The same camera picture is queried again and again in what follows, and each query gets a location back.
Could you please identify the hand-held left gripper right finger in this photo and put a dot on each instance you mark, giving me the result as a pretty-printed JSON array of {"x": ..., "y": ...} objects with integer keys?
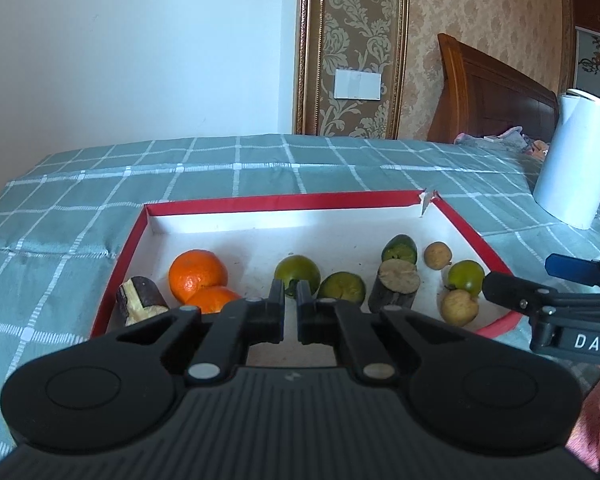
[{"x": 306, "y": 315}]

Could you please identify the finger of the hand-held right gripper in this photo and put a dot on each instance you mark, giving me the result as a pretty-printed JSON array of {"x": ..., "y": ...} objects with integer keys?
[
  {"x": 572, "y": 267},
  {"x": 510, "y": 290}
]

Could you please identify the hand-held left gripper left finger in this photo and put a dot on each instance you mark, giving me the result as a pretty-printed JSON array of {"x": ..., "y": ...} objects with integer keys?
[{"x": 277, "y": 310}]

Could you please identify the green tomato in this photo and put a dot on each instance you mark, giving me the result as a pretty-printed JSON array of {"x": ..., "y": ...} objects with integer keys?
[
  {"x": 295, "y": 270},
  {"x": 465, "y": 277}
]

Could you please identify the dark green citrus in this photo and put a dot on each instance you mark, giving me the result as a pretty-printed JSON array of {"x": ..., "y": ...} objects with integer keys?
[{"x": 341, "y": 287}]

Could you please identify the brown longan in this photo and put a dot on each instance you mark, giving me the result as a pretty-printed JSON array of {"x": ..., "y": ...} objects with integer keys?
[
  {"x": 437, "y": 255},
  {"x": 459, "y": 306}
]

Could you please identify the orange mandarin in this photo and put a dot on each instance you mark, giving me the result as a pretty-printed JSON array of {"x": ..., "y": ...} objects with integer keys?
[
  {"x": 197, "y": 275},
  {"x": 212, "y": 300}
]

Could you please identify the red cardboard box tray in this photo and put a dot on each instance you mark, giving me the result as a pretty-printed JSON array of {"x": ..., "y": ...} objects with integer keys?
[{"x": 330, "y": 235}]

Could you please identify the thick sugarcane piece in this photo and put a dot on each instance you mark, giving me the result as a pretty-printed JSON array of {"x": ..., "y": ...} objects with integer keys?
[{"x": 395, "y": 280}]

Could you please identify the green cucumber piece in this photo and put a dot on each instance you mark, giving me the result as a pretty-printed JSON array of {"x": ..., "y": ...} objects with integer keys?
[{"x": 400, "y": 249}]

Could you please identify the half-peeled sugarcane piece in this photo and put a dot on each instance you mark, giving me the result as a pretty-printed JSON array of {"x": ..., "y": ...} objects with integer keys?
[{"x": 140, "y": 300}]

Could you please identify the pink patterned cloth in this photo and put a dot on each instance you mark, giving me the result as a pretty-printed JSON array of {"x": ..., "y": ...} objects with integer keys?
[{"x": 582, "y": 435}]

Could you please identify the white electric kettle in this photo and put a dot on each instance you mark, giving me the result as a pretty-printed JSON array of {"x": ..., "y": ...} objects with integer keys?
[{"x": 575, "y": 170}]

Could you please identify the pile of clothes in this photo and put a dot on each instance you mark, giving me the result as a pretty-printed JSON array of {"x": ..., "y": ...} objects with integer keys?
[{"x": 510, "y": 140}]

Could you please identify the wooden headboard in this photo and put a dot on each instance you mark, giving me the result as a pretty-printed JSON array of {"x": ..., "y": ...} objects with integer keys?
[{"x": 490, "y": 100}]

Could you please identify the green checked tablecloth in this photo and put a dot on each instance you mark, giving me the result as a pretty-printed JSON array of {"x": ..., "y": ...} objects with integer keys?
[{"x": 55, "y": 240}]

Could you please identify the gold framed wallpaper panel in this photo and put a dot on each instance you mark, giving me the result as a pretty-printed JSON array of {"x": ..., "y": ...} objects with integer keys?
[{"x": 360, "y": 20}]

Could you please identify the white wall light switch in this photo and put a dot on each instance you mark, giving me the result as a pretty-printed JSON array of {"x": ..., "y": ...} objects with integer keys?
[{"x": 357, "y": 84}]

